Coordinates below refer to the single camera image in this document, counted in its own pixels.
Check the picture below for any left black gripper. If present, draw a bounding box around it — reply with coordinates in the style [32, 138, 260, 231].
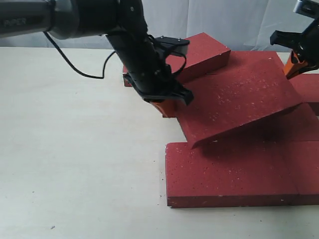
[107, 32, 194, 115]

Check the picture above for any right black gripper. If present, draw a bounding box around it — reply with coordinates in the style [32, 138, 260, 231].
[270, 18, 319, 80]

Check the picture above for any red brick second row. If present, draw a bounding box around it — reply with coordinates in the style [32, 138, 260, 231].
[162, 111, 176, 118]
[290, 74, 319, 116]

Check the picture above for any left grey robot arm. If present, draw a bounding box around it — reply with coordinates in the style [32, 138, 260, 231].
[0, 0, 194, 117]

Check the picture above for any red brick back row right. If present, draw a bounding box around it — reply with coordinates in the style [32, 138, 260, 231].
[220, 51, 284, 72]

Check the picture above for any red brick back row left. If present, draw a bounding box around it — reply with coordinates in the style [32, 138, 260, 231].
[123, 65, 132, 87]

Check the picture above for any red brick third row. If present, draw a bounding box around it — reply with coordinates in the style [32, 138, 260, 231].
[198, 103, 319, 146]

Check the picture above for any red brick front row left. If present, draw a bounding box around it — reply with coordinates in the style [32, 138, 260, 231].
[165, 141, 298, 208]

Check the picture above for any red brick front row right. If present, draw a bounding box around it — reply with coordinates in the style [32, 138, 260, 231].
[283, 141, 319, 206]

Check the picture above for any white backdrop cloth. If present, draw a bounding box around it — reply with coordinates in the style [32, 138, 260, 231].
[0, 0, 313, 50]

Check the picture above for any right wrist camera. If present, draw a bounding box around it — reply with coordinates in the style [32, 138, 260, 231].
[293, 0, 319, 19]

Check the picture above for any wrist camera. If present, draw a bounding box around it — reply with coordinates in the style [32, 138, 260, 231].
[155, 36, 190, 56]
[293, 0, 319, 19]

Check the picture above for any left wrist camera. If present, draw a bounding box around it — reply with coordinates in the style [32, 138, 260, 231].
[155, 36, 190, 56]

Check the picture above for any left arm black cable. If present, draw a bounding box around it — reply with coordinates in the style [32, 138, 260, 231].
[43, 31, 118, 80]

